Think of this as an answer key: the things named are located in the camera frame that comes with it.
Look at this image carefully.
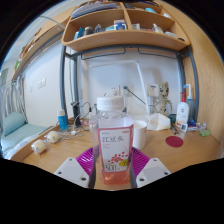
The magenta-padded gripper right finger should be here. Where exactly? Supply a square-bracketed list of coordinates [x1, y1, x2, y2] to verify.
[129, 146, 172, 189]

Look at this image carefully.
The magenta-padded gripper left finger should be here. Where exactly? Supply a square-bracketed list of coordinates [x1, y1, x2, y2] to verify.
[53, 147, 98, 190]

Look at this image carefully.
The white paper cup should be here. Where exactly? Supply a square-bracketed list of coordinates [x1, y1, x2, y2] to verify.
[132, 119, 148, 151]

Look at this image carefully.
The flat round red coaster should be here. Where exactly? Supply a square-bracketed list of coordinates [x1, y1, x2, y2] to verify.
[165, 135, 184, 148]

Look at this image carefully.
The white wall outlet panel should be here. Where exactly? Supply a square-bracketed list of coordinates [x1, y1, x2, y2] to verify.
[106, 84, 133, 98]

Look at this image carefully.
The small green pouch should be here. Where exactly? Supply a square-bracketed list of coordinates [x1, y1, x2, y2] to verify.
[199, 128, 212, 138]

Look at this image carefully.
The clear drink bottle red label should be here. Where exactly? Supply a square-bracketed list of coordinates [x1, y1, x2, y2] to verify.
[89, 95, 135, 186]

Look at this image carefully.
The white wall box blue label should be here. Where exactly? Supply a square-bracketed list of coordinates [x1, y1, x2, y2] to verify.
[147, 83, 160, 98]

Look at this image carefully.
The long wooden wall shelf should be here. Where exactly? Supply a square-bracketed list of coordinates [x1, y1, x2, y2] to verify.
[11, 16, 73, 83]

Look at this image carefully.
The grey striped curtain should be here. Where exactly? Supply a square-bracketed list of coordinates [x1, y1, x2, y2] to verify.
[0, 78, 26, 118]

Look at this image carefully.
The small blue bottle white cap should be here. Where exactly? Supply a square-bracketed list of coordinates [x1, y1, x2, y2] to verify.
[57, 109, 69, 132]

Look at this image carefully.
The wooden shelf unit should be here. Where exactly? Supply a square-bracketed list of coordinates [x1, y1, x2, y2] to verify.
[61, 0, 191, 53]

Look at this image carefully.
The pink white small packet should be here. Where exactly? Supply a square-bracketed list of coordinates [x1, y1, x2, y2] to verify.
[195, 122, 208, 131]

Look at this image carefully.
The teal pillow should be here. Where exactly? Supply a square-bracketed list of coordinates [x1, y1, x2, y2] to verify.
[2, 112, 28, 137]

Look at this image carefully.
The grey metal frame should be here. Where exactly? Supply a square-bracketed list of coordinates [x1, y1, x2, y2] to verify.
[59, 44, 200, 126]

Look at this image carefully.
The teal bed mattress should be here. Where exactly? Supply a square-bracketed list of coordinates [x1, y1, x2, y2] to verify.
[0, 123, 48, 158]

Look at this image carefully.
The white paper bag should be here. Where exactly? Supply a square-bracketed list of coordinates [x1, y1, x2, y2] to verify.
[145, 112, 172, 132]

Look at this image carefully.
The small white digital clock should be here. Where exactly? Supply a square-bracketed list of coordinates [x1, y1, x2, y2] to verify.
[179, 122, 189, 133]

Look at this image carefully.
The dark blue small box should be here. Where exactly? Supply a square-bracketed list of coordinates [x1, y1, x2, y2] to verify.
[187, 118, 198, 128]

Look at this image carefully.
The white pump bottle red pump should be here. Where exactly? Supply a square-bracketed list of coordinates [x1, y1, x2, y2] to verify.
[175, 92, 190, 128]

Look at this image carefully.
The black upright device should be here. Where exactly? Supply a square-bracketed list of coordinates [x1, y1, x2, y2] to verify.
[70, 101, 82, 128]

